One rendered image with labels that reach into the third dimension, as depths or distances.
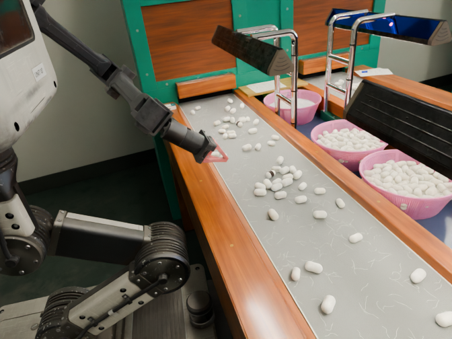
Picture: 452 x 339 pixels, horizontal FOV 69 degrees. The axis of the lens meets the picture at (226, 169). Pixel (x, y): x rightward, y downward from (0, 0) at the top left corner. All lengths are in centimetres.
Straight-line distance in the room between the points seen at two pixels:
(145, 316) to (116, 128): 184
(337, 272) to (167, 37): 130
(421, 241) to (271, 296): 36
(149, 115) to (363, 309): 62
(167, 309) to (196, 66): 115
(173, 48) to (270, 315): 133
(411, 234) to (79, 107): 227
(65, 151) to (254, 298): 225
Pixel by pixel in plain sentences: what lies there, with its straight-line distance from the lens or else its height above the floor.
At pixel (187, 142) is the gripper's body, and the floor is 94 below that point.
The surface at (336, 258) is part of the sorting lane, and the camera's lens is 80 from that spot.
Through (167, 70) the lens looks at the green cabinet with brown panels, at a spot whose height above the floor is 92.
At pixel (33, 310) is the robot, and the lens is 126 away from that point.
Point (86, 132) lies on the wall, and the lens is 269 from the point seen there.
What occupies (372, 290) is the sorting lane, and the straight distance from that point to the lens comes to 76.
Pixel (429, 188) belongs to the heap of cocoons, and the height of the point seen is 74.
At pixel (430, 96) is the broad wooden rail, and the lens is 169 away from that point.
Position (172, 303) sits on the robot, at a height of 47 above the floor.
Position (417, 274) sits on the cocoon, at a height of 76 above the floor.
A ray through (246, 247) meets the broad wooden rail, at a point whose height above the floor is 77.
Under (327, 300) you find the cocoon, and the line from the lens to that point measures 70.
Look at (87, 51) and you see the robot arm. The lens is 116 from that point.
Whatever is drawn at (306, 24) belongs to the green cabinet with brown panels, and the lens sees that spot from 193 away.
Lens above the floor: 131
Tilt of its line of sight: 31 degrees down
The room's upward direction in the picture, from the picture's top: 6 degrees counter-clockwise
